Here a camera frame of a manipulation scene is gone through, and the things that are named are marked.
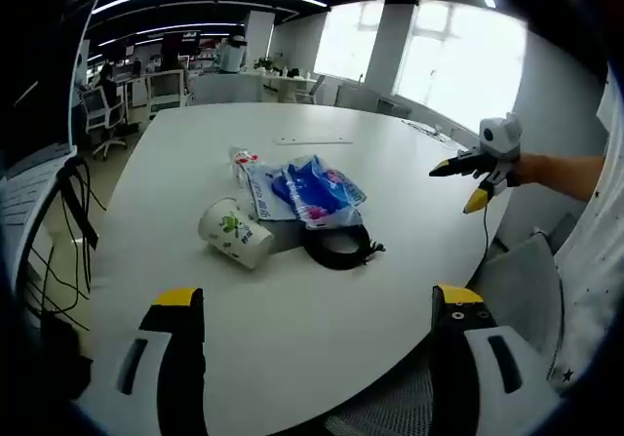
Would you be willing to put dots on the green potted plant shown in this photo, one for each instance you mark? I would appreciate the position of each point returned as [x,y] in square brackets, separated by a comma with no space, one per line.
[265,64]

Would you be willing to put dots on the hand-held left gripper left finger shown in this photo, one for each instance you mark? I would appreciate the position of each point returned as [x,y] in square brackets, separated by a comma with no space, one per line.
[161,358]

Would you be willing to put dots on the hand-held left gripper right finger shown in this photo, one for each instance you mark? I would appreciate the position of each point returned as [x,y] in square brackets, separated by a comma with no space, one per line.
[480,363]

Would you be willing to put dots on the white frame chair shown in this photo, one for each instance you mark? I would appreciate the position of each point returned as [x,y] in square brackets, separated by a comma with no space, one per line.
[166,90]

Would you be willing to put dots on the white mesh office chair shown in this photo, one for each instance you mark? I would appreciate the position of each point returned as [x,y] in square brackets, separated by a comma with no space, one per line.
[103,114]

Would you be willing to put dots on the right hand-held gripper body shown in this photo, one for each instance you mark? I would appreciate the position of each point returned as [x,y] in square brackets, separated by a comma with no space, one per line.
[499,141]

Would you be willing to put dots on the black round tape roll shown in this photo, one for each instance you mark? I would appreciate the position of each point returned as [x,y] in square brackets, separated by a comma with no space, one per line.
[341,248]

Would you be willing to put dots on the white table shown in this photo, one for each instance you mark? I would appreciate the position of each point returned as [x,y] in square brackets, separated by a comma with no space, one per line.
[312,280]

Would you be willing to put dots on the white paper cup green print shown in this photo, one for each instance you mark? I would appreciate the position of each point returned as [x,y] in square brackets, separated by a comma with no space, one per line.
[234,233]

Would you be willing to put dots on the clear plastic bottle red label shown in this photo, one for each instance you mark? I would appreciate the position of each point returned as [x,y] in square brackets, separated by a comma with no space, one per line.
[243,160]

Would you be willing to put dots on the white laptop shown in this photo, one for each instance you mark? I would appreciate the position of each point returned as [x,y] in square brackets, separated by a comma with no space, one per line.
[27,182]

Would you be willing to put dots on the blue and white plastic bag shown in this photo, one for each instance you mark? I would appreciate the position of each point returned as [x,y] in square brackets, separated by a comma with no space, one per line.
[307,192]

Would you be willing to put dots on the grey office chair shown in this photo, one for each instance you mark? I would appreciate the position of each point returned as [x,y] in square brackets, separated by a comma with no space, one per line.
[517,289]

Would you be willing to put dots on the white desk with items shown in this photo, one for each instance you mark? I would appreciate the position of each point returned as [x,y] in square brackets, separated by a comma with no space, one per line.
[285,82]

